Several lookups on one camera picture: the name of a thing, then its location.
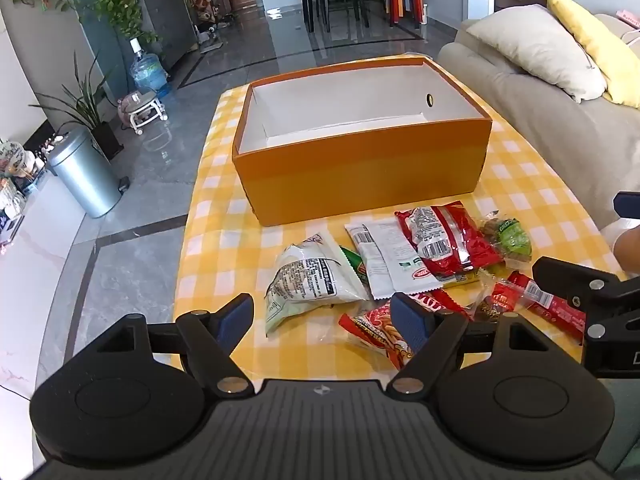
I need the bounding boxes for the silver trash can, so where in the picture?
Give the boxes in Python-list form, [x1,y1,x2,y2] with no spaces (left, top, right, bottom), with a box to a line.
[47,127,123,218]

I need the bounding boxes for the beige pillow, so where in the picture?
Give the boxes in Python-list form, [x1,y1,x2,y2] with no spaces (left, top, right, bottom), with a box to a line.
[466,4,608,103]

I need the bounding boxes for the trailing pothos plant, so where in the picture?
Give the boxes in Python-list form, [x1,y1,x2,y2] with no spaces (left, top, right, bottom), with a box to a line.
[92,0,161,46]

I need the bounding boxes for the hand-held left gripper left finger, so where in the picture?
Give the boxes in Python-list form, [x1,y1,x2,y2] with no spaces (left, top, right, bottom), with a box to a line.
[95,292,256,396]

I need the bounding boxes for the clear brown snack packet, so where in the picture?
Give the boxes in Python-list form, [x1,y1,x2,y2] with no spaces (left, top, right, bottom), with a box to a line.
[470,280,518,323]

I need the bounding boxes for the beige sofa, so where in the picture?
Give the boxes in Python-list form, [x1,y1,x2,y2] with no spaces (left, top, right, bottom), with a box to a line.
[437,12,640,241]

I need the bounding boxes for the red orange snack pack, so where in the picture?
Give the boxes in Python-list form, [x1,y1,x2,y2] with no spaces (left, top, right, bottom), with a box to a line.
[339,302,426,372]

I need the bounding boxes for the grey cabinet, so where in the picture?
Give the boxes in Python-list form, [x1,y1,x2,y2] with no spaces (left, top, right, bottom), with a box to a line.
[137,0,198,68]

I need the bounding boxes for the striped green clothing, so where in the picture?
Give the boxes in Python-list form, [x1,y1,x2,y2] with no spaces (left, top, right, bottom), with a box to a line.
[595,375,640,461]

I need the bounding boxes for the white snack packet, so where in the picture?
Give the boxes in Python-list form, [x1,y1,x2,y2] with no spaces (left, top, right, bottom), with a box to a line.
[344,216,443,302]

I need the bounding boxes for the white low cabinet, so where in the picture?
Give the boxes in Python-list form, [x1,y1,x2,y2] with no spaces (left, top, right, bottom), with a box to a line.
[0,170,101,461]

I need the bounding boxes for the small green snack packet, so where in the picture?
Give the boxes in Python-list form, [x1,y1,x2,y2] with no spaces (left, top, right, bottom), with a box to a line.
[340,245,368,283]

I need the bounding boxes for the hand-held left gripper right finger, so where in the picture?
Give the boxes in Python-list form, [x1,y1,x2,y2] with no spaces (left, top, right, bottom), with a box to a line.
[385,291,546,396]

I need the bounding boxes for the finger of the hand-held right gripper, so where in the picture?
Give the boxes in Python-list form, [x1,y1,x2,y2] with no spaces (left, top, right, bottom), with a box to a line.
[614,191,640,220]
[532,256,640,345]

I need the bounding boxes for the red snack bag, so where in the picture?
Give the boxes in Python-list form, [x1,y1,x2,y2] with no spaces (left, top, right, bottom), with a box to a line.
[394,200,505,285]

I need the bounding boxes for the brown plush toy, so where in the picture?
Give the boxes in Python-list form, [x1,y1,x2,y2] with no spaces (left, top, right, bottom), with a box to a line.
[192,0,221,26]

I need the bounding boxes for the white rolling stool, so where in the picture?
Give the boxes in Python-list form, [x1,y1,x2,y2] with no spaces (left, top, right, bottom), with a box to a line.
[127,91,168,135]

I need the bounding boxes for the green nut packet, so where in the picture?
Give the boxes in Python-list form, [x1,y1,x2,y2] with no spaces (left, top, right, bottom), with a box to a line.
[477,212,535,267]

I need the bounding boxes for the white puffed snack bag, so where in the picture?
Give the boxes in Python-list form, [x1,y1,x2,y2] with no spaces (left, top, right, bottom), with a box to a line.
[263,231,371,337]

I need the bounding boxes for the person's bare leg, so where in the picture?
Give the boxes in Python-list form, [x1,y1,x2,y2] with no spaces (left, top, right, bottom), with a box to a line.
[612,232,640,276]

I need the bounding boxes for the orange cardboard box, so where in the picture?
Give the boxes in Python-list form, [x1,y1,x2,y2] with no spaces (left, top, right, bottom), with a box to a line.
[231,57,493,228]

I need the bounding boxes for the yellow pillow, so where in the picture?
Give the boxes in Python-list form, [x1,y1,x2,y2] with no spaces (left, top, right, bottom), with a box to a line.
[545,0,640,108]

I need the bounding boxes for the yellow snack packet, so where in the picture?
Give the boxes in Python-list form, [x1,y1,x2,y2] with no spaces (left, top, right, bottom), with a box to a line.
[440,267,493,291]

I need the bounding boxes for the yellow checked tablecloth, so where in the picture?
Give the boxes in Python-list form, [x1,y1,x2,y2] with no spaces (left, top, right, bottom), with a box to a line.
[172,52,630,386]

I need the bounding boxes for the long-leaf potted plant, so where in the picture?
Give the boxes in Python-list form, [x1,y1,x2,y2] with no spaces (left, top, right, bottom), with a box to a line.
[30,52,126,158]

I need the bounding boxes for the round decorative fan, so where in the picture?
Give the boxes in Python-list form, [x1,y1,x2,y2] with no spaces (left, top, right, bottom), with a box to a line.
[0,141,26,172]

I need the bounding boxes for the red striped snack wrapper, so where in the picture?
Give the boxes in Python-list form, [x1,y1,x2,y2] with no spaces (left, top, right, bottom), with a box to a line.
[402,287,476,322]

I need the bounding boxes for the red candy bar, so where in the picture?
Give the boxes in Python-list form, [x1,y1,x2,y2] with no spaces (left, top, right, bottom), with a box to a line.
[505,270,587,346]

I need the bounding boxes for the blue water jug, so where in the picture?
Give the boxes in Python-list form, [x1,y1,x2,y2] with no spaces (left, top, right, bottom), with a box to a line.
[129,39,168,96]

